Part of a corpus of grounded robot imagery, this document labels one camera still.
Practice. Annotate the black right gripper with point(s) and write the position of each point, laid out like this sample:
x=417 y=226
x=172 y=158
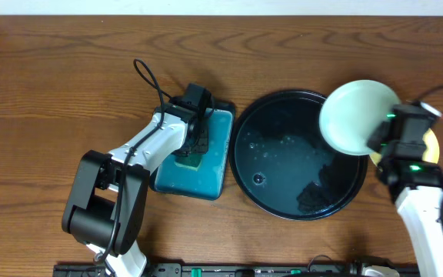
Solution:
x=375 y=141

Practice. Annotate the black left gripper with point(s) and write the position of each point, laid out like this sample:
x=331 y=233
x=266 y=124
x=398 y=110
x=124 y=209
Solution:
x=197 y=139

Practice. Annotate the green yellow sponge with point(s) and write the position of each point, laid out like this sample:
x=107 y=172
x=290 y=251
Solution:
x=192 y=161

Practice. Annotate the mint green plate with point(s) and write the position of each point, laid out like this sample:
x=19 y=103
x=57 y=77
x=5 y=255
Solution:
x=352 y=112

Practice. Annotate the yellow plate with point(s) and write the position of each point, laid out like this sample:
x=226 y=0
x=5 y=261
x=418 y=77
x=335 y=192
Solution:
x=431 y=154

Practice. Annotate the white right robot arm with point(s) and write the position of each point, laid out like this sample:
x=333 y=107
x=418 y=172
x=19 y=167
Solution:
x=421 y=210

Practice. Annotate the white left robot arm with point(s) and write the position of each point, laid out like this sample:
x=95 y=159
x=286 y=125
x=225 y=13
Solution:
x=106 y=204

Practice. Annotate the black rectangular water tray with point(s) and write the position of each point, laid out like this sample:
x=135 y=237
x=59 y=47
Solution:
x=207 y=181

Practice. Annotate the round black tray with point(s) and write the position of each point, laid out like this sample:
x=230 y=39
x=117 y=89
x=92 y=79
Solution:
x=283 y=164

